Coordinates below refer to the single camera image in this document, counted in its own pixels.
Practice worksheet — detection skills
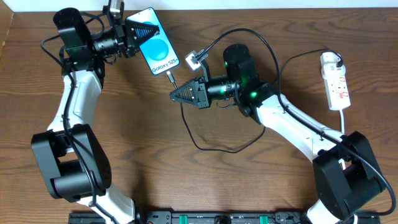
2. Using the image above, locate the blue Galaxy smartphone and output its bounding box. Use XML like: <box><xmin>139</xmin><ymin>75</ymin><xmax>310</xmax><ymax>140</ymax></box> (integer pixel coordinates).
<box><xmin>127</xmin><ymin>7</ymin><xmax>180</xmax><ymax>76</ymax></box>

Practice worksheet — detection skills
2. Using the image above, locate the black USB charging cable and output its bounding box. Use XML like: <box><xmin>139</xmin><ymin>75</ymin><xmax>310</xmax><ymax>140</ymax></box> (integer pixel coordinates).
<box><xmin>165</xmin><ymin>48</ymin><xmax>344</xmax><ymax>154</ymax></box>

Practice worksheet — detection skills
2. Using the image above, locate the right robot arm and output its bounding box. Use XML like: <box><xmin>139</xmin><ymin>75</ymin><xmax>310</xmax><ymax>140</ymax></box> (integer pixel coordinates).
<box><xmin>170</xmin><ymin>44</ymin><xmax>391</xmax><ymax>223</ymax></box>

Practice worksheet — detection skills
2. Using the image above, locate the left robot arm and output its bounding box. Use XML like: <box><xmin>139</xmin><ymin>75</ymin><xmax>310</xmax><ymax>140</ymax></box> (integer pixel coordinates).
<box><xmin>31</xmin><ymin>6</ymin><xmax>160</xmax><ymax>223</ymax></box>

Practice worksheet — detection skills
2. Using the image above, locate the white USB charger plug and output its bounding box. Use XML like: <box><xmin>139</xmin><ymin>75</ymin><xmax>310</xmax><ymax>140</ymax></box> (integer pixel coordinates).
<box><xmin>320</xmin><ymin>51</ymin><xmax>343</xmax><ymax>68</ymax></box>

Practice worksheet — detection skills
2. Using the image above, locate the cardboard panel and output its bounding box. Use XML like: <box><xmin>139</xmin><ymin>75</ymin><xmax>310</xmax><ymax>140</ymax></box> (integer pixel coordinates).
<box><xmin>0</xmin><ymin>0</ymin><xmax>14</xmax><ymax>54</ymax></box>

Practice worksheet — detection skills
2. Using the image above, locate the white power strip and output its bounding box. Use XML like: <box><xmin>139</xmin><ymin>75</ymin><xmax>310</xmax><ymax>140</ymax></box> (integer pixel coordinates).
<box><xmin>322</xmin><ymin>64</ymin><xmax>351</xmax><ymax>111</ymax></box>

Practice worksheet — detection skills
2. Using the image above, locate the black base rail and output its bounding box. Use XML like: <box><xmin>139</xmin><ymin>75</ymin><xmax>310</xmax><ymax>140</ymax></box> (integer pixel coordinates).
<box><xmin>67</xmin><ymin>211</ymin><xmax>381</xmax><ymax>224</ymax></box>

